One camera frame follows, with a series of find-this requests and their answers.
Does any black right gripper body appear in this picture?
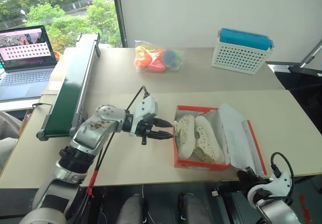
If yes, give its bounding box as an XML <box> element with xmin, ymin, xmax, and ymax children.
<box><xmin>242</xmin><ymin>175</ymin><xmax>269</xmax><ymax>197</ymax></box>

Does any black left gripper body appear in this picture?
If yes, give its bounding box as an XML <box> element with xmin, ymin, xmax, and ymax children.
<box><xmin>135</xmin><ymin>118</ymin><xmax>157</xmax><ymax>145</ymax></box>

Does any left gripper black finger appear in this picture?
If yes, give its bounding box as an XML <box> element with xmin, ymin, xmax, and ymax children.
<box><xmin>152</xmin><ymin>117</ymin><xmax>174</xmax><ymax>128</ymax></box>
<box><xmin>148</xmin><ymin>130</ymin><xmax>175</xmax><ymax>141</ymax></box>

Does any white perforated shoe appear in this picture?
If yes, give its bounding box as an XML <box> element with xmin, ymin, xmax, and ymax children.
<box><xmin>193</xmin><ymin>115</ymin><xmax>226</xmax><ymax>164</ymax></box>
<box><xmin>173</xmin><ymin>115</ymin><xmax>197</xmax><ymax>159</ymax></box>

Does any orange shoe box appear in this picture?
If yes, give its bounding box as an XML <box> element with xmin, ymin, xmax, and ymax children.
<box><xmin>173</xmin><ymin>103</ymin><xmax>267</xmax><ymax>177</ymax></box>

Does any green conveyor belt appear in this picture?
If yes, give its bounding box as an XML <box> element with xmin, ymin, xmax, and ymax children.
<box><xmin>36</xmin><ymin>32</ymin><xmax>101</xmax><ymax>141</ymax></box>

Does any white tissue paper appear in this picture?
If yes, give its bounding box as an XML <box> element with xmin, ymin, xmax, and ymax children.
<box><xmin>208</xmin><ymin>103</ymin><xmax>255</xmax><ymax>171</ymax></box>

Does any dark grey rounded shape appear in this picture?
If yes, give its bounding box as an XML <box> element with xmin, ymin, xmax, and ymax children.
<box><xmin>117</xmin><ymin>193</ymin><xmax>149</xmax><ymax>224</ymax></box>
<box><xmin>178</xmin><ymin>193</ymin><xmax>212</xmax><ymax>224</ymax></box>

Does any plastic bag of colourful toys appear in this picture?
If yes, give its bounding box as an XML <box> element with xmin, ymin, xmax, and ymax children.
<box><xmin>134</xmin><ymin>40</ymin><xmax>186</xmax><ymax>73</ymax></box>

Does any white perforated plastic basket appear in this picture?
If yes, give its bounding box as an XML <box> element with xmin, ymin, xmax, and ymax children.
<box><xmin>211</xmin><ymin>28</ymin><xmax>274</xmax><ymax>76</ymax></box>

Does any blue foam block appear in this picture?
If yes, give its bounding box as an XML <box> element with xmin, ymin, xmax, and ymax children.
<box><xmin>220</xmin><ymin>28</ymin><xmax>273</xmax><ymax>51</ymax></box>

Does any grey laptop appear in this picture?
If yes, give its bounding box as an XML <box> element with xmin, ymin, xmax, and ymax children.
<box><xmin>0</xmin><ymin>25</ymin><xmax>58</xmax><ymax>102</ymax></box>

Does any seated person in grey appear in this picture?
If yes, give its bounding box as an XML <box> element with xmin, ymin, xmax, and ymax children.
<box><xmin>0</xmin><ymin>112</ymin><xmax>23</xmax><ymax>172</ymax></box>

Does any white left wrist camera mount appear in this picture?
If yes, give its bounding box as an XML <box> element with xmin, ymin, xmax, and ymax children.
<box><xmin>129</xmin><ymin>95</ymin><xmax>158</xmax><ymax>136</ymax></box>

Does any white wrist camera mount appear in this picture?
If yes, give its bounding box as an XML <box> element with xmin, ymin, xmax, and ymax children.
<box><xmin>129</xmin><ymin>95</ymin><xmax>158</xmax><ymax>136</ymax></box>
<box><xmin>248</xmin><ymin>171</ymin><xmax>293</xmax><ymax>205</ymax></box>

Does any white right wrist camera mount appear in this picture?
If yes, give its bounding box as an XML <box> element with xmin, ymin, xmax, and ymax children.
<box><xmin>248</xmin><ymin>171</ymin><xmax>293</xmax><ymax>205</ymax></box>

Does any black table frame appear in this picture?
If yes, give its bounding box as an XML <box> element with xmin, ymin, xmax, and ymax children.
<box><xmin>211</xmin><ymin>183</ymin><xmax>250</xmax><ymax>224</ymax></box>

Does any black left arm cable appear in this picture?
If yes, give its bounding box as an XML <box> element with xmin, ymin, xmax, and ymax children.
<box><xmin>85</xmin><ymin>85</ymin><xmax>151</xmax><ymax>199</ymax></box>

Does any black window frame post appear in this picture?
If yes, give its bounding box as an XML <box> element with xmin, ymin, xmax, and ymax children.
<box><xmin>111</xmin><ymin>0</ymin><xmax>128</xmax><ymax>48</ymax></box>

